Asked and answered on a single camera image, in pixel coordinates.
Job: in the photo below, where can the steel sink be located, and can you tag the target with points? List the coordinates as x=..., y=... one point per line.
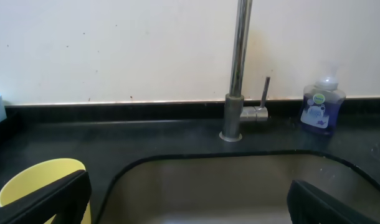
x=208, y=186

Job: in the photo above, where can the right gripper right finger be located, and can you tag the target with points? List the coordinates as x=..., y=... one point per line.
x=314, y=205

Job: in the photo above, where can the steel tap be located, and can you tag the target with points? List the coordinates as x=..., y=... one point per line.
x=233, y=115

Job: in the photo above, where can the blue soap bottle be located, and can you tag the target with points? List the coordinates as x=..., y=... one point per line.
x=321, y=109

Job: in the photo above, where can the yellow cup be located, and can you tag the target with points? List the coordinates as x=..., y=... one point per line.
x=37, y=177

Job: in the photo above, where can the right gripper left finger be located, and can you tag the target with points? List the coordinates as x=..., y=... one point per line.
x=62, y=196

